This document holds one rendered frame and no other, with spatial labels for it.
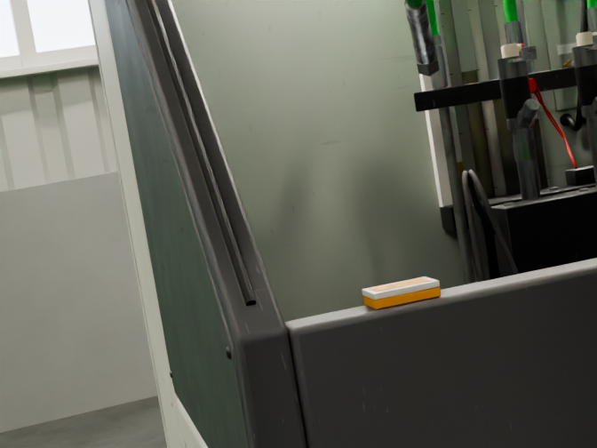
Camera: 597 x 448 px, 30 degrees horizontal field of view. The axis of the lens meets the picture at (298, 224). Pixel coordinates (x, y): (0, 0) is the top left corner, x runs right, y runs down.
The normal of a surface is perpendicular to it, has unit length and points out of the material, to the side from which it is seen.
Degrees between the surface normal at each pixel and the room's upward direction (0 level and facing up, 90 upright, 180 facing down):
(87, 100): 90
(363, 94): 90
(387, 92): 90
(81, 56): 90
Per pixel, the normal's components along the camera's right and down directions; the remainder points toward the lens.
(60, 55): 0.32, 0.04
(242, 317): 0.04, -0.69
